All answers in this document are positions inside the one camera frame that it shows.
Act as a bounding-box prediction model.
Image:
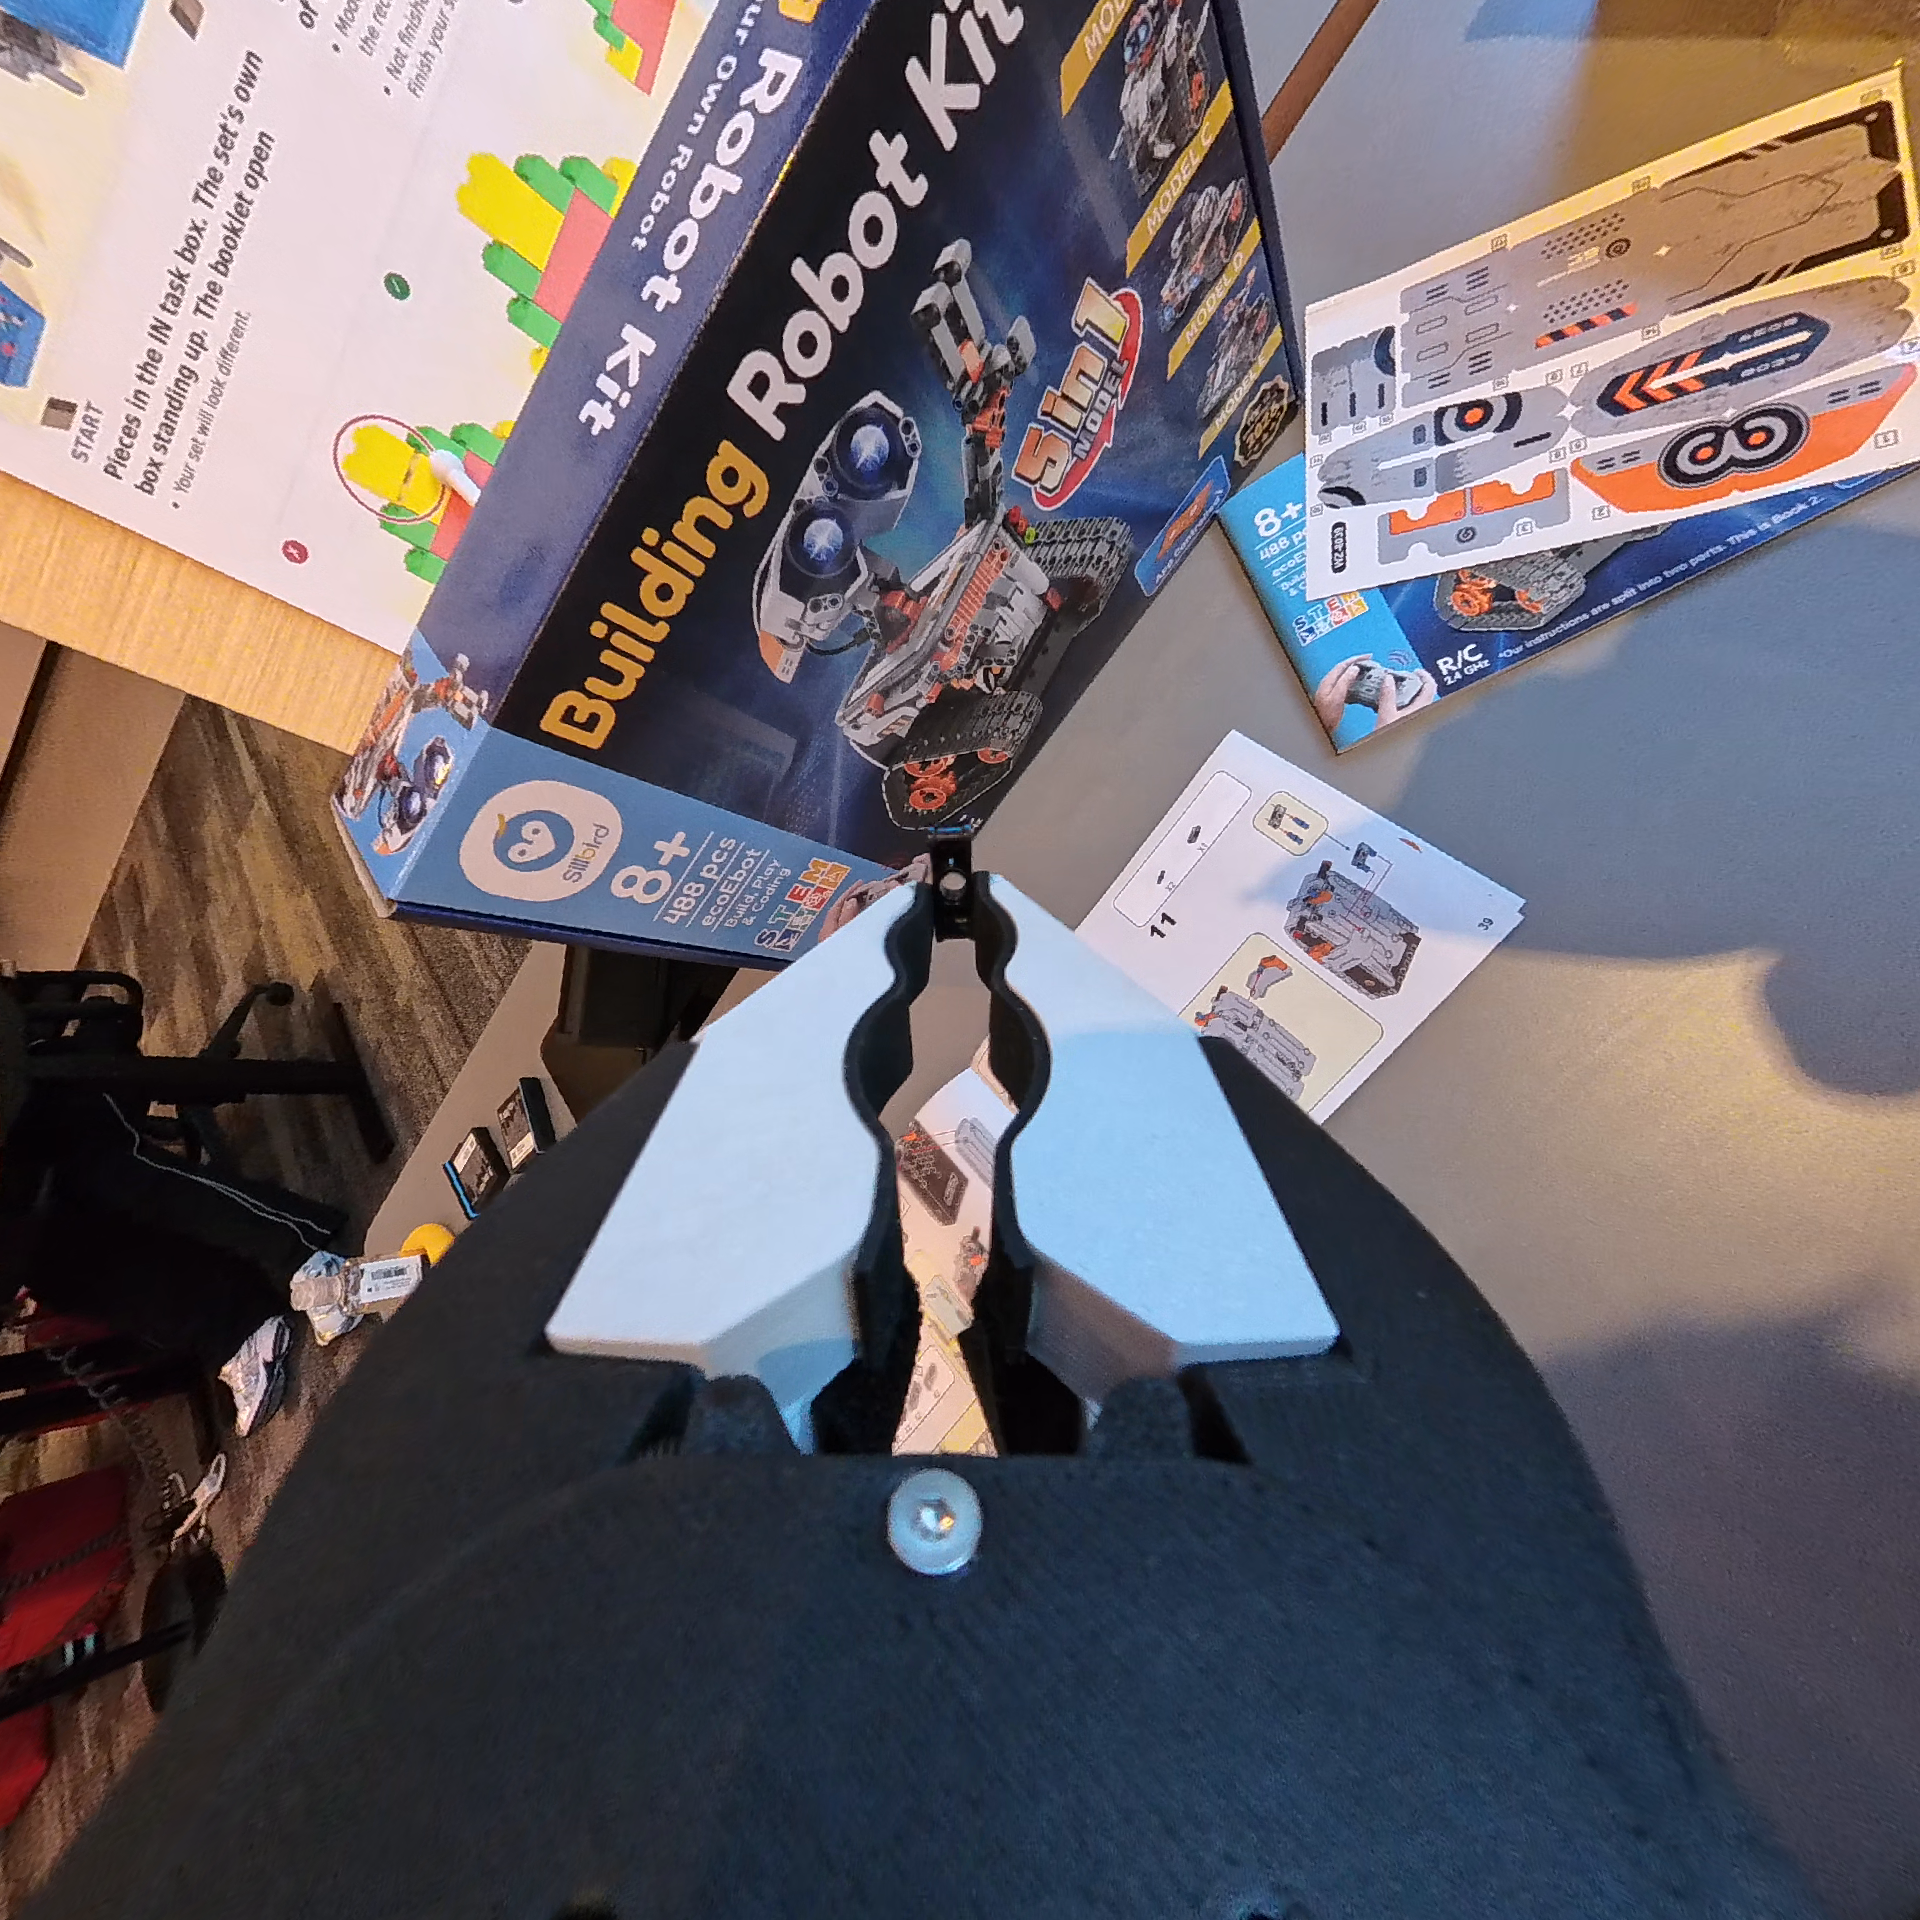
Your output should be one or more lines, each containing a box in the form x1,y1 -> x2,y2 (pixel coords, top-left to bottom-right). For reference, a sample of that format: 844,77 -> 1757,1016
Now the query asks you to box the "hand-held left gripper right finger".
965,877 -> 1339,1453

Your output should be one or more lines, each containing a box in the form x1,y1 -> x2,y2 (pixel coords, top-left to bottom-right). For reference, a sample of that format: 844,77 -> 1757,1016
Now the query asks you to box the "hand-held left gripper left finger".
546,884 -> 939,1453

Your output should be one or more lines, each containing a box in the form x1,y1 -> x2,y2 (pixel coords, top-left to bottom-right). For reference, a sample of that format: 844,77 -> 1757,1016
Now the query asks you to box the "grey desk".
369,0 -> 1920,1920

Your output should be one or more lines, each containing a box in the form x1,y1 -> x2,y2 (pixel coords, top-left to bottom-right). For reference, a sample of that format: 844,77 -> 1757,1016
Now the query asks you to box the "white printed task sheet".
0,0 -> 753,656

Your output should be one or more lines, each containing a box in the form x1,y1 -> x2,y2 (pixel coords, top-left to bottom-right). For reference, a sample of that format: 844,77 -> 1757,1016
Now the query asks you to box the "open white instruction booklet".
892,728 -> 1528,1455

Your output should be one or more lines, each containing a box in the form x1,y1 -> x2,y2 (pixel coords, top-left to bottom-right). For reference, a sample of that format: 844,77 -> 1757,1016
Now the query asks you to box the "silver foil wrapper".
220,1314 -> 298,1438

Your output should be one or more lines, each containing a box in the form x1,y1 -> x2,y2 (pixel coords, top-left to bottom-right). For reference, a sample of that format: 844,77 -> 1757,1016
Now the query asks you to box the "black office chair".
0,967 -> 401,1203

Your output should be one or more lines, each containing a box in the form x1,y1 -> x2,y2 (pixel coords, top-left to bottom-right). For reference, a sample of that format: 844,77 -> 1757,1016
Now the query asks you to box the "blue instruction booklet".
1219,450 -> 1920,754

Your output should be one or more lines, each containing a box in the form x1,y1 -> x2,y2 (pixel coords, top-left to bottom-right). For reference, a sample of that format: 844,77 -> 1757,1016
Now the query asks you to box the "red bag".
0,1467 -> 139,1672

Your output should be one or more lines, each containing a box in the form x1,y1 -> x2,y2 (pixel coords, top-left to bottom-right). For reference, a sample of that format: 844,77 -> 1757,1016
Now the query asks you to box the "blue robot kit box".
334,0 -> 1305,951

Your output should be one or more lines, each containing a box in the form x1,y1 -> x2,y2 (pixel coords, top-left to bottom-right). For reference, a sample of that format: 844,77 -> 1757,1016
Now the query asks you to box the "grey orange sticker sheet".
1304,67 -> 1920,597

